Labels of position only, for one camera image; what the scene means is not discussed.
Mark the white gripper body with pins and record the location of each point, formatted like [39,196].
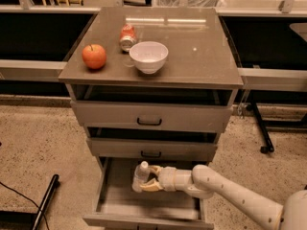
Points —
[167,178]

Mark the clear blue plastic bottle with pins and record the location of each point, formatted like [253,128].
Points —
[141,175]

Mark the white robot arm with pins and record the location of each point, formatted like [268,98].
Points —
[202,182]

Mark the middle grey drawer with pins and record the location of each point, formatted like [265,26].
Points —
[152,144]

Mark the grey drawer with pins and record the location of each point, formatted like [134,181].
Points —
[117,206]
[152,144]
[170,109]

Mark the bottom grey drawer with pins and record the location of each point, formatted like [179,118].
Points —
[117,206]

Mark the top grey drawer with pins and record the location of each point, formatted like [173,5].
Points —
[170,109]

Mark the grey drawer cabinet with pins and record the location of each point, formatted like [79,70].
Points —
[199,56]

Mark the black stand leg left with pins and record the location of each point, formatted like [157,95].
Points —
[40,215]

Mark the black stand leg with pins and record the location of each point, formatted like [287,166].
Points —
[268,146]
[40,215]

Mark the black stand leg right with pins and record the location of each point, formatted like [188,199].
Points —
[268,146]

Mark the white bowl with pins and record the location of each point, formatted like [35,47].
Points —
[148,56]

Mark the red apple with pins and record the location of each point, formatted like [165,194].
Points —
[94,56]

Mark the orange soda can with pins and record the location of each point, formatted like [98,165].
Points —
[127,37]

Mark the metal railing frame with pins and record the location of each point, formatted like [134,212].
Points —
[294,80]

